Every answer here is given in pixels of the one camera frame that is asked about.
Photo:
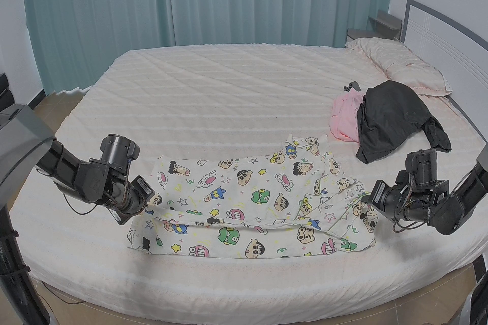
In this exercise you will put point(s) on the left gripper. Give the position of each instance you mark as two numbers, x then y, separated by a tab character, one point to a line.
131	201

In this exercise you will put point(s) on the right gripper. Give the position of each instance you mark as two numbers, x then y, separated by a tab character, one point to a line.
390	203

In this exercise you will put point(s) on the white printed pyjama top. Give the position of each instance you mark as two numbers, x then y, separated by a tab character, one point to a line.
247	201

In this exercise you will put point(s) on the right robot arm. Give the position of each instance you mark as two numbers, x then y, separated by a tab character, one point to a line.
446	213

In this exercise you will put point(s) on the bed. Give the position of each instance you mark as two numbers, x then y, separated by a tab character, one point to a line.
228	87

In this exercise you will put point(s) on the black garment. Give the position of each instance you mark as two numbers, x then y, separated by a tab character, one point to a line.
385	117

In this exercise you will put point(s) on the pink garment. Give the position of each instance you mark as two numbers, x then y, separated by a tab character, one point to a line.
343	121

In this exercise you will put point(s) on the grey garment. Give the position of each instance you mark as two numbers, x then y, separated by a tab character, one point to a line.
352	85

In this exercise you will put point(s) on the pale pink pillow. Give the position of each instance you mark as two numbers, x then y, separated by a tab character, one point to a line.
400	62

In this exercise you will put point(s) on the black chest of drawers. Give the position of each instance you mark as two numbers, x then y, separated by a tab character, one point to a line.
3	91

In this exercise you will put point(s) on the grey bedside table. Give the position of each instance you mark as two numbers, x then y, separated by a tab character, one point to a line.
385	20

